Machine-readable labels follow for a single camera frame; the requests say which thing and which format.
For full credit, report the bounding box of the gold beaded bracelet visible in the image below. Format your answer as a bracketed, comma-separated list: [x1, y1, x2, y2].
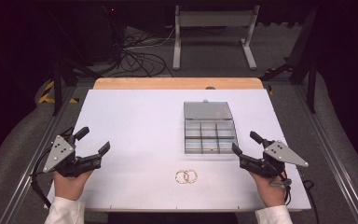
[185, 169, 200, 185]
[174, 169, 190, 185]

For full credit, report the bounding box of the wooden table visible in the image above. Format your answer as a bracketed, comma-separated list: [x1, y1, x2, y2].
[92, 77, 265, 91]

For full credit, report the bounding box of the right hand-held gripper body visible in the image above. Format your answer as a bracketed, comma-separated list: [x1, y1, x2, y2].
[240, 139, 310, 179]

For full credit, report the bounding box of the black equipment case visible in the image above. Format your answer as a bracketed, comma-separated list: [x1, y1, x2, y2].
[80, 4, 129, 64]

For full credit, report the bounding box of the aluminium rail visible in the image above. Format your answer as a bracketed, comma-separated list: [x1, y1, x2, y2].
[0, 86, 77, 224]
[293, 84, 358, 224]

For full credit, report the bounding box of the black metal stand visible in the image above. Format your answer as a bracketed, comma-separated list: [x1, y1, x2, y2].
[259, 6, 320, 115]

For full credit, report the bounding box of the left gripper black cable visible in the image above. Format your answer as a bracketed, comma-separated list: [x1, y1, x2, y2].
[30, 146, 54, 210]

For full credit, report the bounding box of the clear plastic compartment box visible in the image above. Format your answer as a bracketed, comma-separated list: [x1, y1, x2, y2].
[183, 99, 240, 155]

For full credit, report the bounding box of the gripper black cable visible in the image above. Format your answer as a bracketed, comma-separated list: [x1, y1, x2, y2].
[276, 169, 321, 224]
[30, 146, 54, 210]

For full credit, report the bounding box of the black tripod stand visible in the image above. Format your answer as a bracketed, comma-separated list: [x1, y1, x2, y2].
[45, 6, 104, 117]

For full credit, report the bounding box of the person's left hand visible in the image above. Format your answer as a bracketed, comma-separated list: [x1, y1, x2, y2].
[52, 169, 94, 202]

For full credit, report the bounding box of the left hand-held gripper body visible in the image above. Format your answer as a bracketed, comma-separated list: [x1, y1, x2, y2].
[42, 126, 103, 178]

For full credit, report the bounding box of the bundle of black floor cables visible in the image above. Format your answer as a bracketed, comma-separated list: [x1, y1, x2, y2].
[115, 26, 176, 78]

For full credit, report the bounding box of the person's right hand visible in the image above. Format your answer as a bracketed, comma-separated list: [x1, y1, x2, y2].
[248, 170, 289, 207]

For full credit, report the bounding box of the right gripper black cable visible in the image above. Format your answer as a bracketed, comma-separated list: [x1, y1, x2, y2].
[276, 169, 321, 224]

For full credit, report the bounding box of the white metal stand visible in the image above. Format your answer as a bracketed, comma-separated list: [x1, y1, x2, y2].
[172, 5, 261, 71]

